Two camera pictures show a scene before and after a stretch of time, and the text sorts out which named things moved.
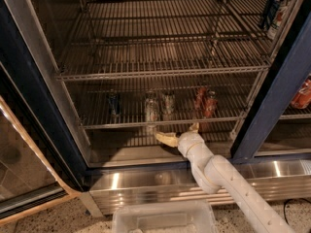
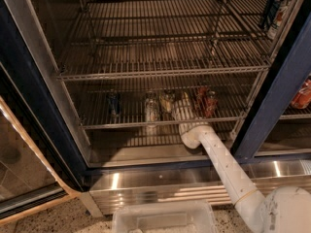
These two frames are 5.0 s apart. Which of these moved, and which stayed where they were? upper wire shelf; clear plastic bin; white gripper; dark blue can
Moved: white gripper
Stayed: dark blue can; upper wire shelf; clear plastic bin
